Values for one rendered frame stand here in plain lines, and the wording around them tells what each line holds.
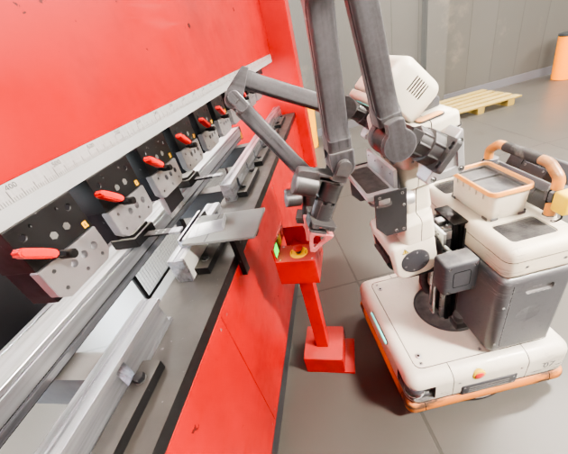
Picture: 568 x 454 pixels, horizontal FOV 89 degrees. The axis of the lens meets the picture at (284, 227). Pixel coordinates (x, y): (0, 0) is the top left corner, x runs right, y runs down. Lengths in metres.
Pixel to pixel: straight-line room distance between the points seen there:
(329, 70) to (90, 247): 0.62
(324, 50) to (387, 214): 0.52
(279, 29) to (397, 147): 2.38
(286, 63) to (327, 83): 2.34
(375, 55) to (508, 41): 5.70
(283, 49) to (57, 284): 2.65
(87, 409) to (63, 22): 0.81
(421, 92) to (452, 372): 1.05
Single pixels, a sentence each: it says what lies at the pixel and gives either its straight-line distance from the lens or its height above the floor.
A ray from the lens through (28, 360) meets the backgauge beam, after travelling 1.02.
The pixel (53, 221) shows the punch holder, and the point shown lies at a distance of 0.71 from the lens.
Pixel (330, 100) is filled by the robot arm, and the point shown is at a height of 1.36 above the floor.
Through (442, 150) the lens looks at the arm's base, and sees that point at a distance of 0.80.
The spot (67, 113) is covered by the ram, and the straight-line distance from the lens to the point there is 0.79.
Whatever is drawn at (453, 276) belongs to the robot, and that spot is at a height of 0.70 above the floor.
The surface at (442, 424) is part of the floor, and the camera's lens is 1.64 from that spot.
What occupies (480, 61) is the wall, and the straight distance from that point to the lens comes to 6.13.
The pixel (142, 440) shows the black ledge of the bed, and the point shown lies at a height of 0.87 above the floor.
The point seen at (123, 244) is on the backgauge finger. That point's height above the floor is 1.01.
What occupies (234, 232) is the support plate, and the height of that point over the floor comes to 1.00.
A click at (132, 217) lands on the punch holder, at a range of 0.84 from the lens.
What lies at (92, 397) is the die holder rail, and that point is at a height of 0.97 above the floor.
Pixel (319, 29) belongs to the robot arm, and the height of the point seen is 1.49.
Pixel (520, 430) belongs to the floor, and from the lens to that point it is 1.70.
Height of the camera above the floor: 1.49
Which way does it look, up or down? 32 degrees down
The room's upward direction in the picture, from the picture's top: 16 degrees counter-clockwise
